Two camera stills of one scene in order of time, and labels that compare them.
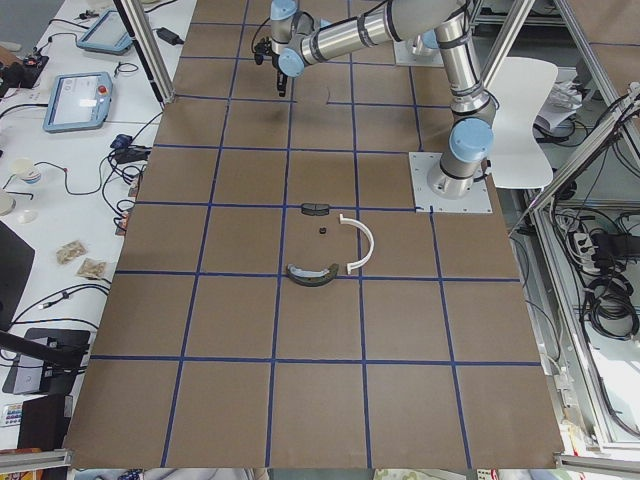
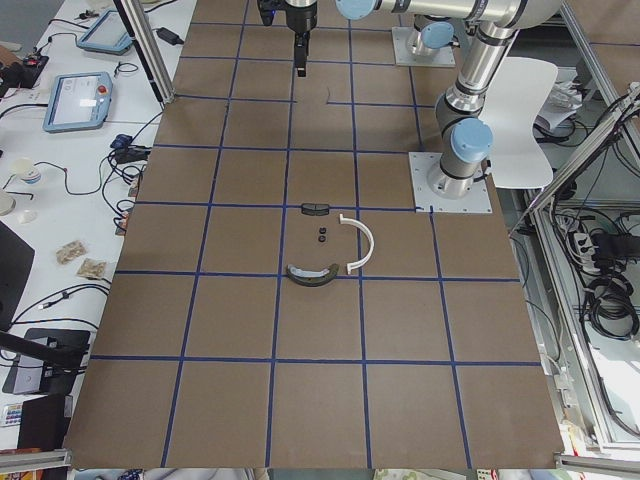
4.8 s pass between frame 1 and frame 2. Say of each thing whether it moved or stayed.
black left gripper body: moved
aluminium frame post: stayed
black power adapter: stayed
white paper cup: stayed
